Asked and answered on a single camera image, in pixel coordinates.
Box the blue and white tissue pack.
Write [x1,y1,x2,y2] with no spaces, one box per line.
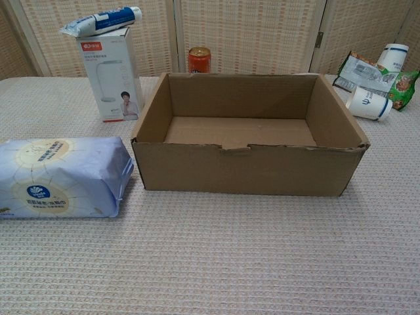
[0,136,135,220]

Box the brown cardboard box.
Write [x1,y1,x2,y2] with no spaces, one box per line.
[131,72,371,198]

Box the white desk lamp box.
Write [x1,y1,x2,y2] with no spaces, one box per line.
[75,26,145,123]

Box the orange drink can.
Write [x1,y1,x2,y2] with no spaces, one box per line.
[188,47,211,75]

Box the beige woven tablecloth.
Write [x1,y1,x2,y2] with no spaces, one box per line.
[0,74,420,315]

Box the woven folding screen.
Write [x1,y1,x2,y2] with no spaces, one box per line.
[0,0,420,79]

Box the white paper cup blue logo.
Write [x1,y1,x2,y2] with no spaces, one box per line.
[345,85,394,121]

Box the blue and white toothpaste tube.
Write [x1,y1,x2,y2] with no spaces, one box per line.
[59,6,142,37]

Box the green snack bag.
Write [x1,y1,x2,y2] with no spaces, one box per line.
[333,51,420,112]

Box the white paper cup blue text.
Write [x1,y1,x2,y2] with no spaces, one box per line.
[376,43,410,73]

